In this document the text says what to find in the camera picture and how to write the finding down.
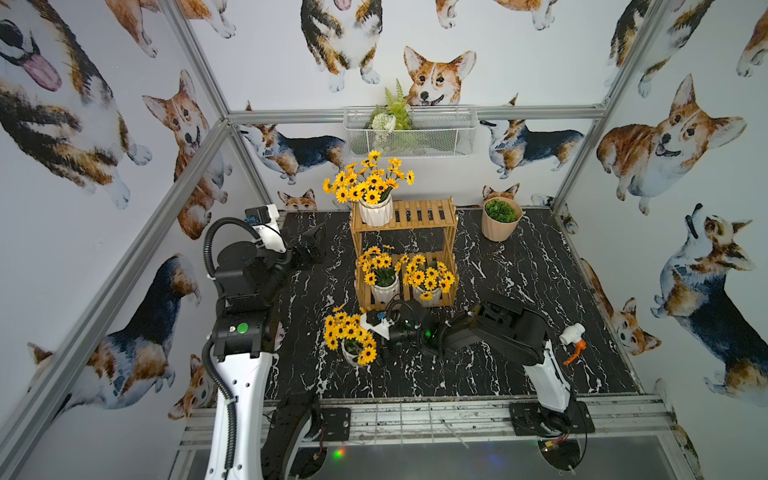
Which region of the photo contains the sunflower pot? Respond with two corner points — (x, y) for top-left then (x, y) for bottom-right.
(323, 306), (378, 367)
(398, 254), (457, 307)
(322, 150), (415, 227)
(356, 245), (400, 304)

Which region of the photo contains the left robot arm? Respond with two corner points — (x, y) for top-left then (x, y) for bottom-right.
(201, 217), (327, 479)

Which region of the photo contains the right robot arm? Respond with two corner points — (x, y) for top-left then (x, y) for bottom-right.
(361, 292), (576, 439)

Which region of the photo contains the wooden two-tier plant shelf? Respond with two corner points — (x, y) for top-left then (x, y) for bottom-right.
(350, 197), (458, 310)

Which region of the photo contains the white orange spray bottle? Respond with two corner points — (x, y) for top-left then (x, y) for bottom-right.
(559, 323), (587, 366)

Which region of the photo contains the green fern white flower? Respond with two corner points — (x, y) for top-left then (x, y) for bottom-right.
(366, 80), (413, 133)

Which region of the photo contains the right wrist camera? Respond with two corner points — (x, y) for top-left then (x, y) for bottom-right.
(360, 310), (391, 340)

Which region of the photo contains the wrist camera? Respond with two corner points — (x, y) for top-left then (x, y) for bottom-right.
(360, 310), (391, 340)
(245, 204), (287, 253)

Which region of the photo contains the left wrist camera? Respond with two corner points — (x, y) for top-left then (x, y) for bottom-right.
(245, 204), (287, 253)

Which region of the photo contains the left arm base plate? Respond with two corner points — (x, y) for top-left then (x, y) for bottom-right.
(308, 407), (352, 442)

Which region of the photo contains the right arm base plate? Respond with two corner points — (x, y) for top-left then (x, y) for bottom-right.
(509, 400), (596, 439)

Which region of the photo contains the white wire mesh basket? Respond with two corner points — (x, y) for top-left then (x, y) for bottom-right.
(343, 106), (479, 157)

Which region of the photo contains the aluminium front rail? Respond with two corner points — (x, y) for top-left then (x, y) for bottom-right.
(178, 392), (676, 451)

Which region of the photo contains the aluminium cage frame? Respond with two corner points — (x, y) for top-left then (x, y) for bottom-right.
(0, 0), (673, 475)

